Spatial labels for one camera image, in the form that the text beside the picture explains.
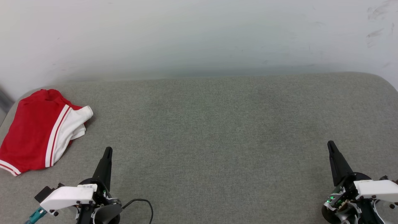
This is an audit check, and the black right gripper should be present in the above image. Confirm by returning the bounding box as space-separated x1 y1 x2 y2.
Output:
321 141 378 224

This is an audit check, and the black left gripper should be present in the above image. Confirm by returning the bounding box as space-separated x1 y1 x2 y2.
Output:
76 147 122 224

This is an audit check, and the red and white shirt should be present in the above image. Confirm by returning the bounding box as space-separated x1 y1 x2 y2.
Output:
0 89 94 177

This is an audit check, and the grey fabric sofa cushion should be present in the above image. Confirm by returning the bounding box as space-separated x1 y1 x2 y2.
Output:
0 72 398 224

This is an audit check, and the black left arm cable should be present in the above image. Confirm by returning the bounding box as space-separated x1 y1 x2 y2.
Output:
121 198 154 224

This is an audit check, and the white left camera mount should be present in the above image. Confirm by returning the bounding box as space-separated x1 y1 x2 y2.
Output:
40 184 98 216

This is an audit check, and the teal left camera connector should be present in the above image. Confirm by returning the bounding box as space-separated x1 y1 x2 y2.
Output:
24 207 48 224

